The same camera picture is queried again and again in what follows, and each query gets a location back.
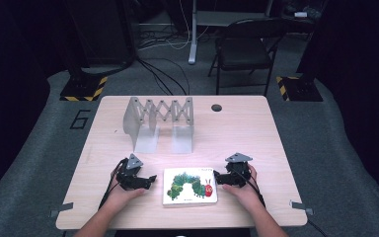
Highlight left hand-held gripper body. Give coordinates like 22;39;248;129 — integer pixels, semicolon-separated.
115;153;146;192

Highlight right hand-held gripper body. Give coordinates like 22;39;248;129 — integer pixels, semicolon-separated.
224;151;254;189

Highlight white caterpillar picture book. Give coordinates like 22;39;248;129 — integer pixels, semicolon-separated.
162;166;219;208

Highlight grey expandable metal book rack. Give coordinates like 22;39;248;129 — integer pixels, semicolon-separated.
121;96;195;155

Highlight person's left hand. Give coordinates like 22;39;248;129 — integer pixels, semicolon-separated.
106;171;146;212

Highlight person's right hand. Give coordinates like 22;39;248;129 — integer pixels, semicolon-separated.
222;163;265;213

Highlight person's dark clothing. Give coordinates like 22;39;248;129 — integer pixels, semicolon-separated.
114;227;252;237

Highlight black stand with striped base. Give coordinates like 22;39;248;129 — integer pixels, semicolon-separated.
59;0;109;103
275;0;331;103

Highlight black folding chair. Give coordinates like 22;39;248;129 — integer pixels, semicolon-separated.
207;17;289;98

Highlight black cabinet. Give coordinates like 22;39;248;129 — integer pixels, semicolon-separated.
66;0;137;67

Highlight dark curtain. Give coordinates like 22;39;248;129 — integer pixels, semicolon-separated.
309;0;379;215
0;0;67;208

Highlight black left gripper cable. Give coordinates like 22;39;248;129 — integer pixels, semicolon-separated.
98;157;128;210

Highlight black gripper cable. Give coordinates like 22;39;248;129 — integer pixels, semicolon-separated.
235;168;266;209
98;157;128;210

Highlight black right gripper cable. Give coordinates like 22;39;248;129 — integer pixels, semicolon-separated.
235;168;266;209

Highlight black cable under table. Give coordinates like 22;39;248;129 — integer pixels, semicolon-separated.
306;218;329;237

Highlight black floor cables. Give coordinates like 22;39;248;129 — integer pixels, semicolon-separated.
135;56;191;97

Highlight white desk frame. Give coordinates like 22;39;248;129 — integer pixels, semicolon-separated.
188;0;274;65

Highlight white floor cables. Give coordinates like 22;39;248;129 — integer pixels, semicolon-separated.
137;0;211;52

